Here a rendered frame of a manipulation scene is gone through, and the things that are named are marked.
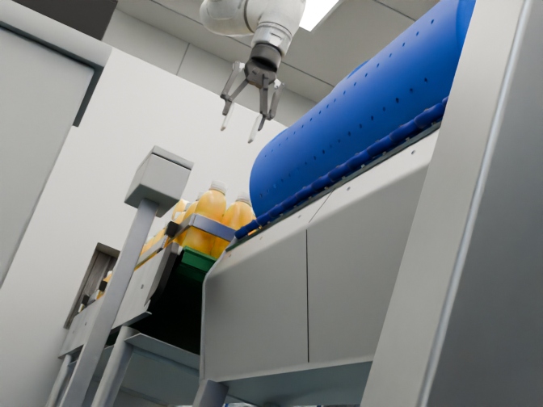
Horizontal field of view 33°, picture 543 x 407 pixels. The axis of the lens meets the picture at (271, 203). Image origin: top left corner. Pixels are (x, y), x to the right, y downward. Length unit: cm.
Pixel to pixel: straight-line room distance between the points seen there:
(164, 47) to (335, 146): 524
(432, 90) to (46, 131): 58
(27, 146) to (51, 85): 11
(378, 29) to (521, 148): 542
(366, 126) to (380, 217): 30
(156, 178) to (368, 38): 400
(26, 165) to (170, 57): 535
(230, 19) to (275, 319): 103
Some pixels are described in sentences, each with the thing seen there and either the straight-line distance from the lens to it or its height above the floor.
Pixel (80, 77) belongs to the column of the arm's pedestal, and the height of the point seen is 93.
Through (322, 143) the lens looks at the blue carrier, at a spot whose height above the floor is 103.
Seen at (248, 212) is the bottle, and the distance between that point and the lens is 210.
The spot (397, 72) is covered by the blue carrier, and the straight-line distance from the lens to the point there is 136.
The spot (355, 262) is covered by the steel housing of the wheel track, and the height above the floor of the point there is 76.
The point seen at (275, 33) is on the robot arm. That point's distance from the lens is 225.
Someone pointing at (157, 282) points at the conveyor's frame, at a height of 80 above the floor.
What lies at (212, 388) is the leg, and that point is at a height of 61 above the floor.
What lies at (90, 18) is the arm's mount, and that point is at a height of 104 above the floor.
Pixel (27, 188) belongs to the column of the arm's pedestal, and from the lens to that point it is 140.
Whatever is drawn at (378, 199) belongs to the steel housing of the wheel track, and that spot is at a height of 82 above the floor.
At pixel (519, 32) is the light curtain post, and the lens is 45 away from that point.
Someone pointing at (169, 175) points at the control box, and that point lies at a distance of 209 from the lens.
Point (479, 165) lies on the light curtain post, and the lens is 42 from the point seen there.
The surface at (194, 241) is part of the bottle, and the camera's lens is 205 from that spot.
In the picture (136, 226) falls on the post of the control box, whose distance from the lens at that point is 213.
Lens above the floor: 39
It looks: 19 degrees up
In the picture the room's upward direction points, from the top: 19 degrees clockwise
